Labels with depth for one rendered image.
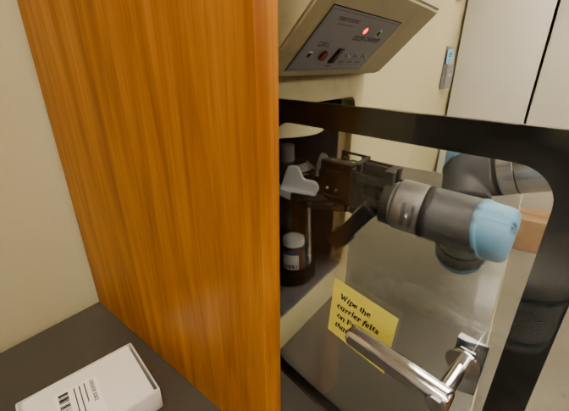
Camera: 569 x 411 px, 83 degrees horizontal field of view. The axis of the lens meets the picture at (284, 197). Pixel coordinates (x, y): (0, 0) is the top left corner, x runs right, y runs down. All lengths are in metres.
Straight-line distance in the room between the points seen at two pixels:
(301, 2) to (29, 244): 0.65
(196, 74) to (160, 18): 0.07
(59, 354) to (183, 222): 0.43
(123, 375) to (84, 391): 0.05
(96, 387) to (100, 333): 0.17
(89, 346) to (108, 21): 0.56
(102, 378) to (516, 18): 3.38
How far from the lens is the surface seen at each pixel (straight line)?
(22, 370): 0.77
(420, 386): 0.29
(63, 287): 0.84
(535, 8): 3.42
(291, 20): 0.35
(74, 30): 0.53
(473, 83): 3.43
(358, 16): 0.42
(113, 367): 0.64
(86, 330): 0.79
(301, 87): 0.48
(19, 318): 0.84
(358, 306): 0.36
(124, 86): 0.44
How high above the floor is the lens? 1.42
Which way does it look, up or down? 22 degrees down
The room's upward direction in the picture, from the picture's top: straight up
